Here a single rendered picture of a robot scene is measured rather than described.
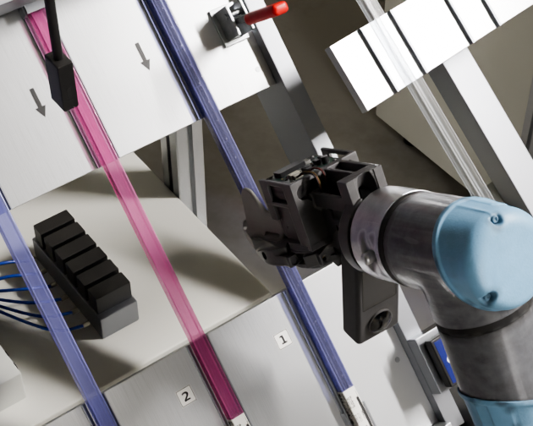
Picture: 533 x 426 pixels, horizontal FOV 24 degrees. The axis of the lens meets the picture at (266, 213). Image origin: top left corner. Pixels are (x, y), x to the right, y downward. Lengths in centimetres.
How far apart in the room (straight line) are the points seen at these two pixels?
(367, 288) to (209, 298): 46
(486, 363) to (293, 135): 39
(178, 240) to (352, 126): 114
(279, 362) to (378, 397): 11
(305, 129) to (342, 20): 173
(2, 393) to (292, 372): 36
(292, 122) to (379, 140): 140
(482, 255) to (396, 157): 172
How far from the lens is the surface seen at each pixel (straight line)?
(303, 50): 282
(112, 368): 141
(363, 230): 95
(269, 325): 116
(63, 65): 96
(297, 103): 119
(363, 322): 106
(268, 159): 254
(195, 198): 161
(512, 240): 87
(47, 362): 143
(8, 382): 137
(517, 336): 91
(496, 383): 92
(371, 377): 121
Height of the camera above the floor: 174
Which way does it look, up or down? 46 degrees down
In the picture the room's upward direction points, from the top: straight up
